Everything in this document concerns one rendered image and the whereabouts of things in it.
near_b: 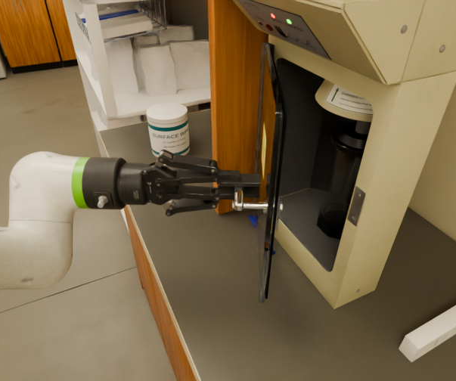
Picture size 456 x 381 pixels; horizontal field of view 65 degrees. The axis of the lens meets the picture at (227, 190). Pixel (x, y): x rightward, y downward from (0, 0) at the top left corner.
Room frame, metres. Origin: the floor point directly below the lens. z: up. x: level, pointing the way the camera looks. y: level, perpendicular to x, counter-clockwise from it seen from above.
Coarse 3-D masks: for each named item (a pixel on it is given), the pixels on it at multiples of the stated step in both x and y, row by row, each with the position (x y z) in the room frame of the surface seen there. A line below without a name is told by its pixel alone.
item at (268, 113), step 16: (272, 64) 0.57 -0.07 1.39; (272, 80) 0.50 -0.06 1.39; (272, 96) 0.46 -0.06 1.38; (272, 112) 0.45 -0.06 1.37; (272, 128) 0.43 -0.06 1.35; (272, 144) 0.41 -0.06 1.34; (272, 160) 0.41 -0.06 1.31; (272, 176) 0.41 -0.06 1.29; (272, 192) 0.41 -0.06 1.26; (272, 208) 0.41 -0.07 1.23; (256, 224) 0.60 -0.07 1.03; (256, 240) 0.57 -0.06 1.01
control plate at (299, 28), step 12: (240, 0) 0.64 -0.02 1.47; (252, 0) 0.59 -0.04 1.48; (252, 12) 0.64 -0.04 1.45; (264, 12) 0.59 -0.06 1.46; (276, 12) 0.54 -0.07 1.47; (288, 12) 0.51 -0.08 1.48; (264, 24) 0.64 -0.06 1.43; (276, 24) 0.59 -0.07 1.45; (288, 24) 0.54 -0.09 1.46; (300, 24) 0.50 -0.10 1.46; (300, 36) 0.54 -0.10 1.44; (312, 36) 0.50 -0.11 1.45; (312, 48) 0.54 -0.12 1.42
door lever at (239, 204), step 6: (234, 192) 0.48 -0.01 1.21; (240, 192) 0.48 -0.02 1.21; (234, 198) 0.46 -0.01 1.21; (240, 198) 0.46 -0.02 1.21; (264, 198) 0.46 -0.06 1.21; (234, 204) 0.45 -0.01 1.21; (240, 204) 0.45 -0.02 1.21; (246, 204) 0.45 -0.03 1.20; (252, 204) 0.45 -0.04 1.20; (258, 204) 0.45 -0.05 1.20; (264, 204) 0.44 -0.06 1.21; (240, 210) 0.45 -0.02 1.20; (264, 210) 0.44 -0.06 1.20
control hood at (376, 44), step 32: (256, 0) 0.58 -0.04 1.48; (288, 0) 0.48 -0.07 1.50; (320, 0) 0.42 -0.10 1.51; (352, 0) 0.39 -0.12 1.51; (384, 0) 0.41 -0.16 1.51; (416, 0) 0.43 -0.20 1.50; (320, 32) 0.47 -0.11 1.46; (352, 32) 0.40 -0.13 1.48; (384, 32) 0.41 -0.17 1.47; (352, 64) 0.46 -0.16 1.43; (384, 64) 0.42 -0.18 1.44
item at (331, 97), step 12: (324, 84) 0.61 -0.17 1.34; (324, 96) 0.59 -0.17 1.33; (336, 96) 0.56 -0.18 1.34; (348, 96) 0.55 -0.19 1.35; (324, 108) 0.57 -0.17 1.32; (336, 108) 0.55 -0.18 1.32; (348, 108) 0.54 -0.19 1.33; (360, 108) 0.53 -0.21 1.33; (372, 108) 0.53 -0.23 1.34; (360, 120) 0.52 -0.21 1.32
